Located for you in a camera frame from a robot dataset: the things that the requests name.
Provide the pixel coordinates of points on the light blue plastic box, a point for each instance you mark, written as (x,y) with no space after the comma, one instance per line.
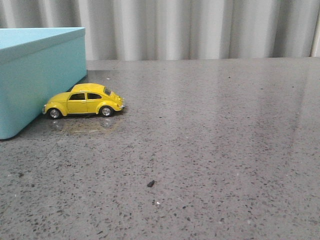
(35,65)

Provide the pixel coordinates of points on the yellow toy beetle car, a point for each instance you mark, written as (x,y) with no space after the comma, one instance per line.
(82,99)

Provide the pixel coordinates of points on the small black debris piece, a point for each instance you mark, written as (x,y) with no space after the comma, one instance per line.
(151,183)

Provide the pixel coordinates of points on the grey pleated curtain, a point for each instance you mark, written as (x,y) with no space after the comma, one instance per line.
(131,30)

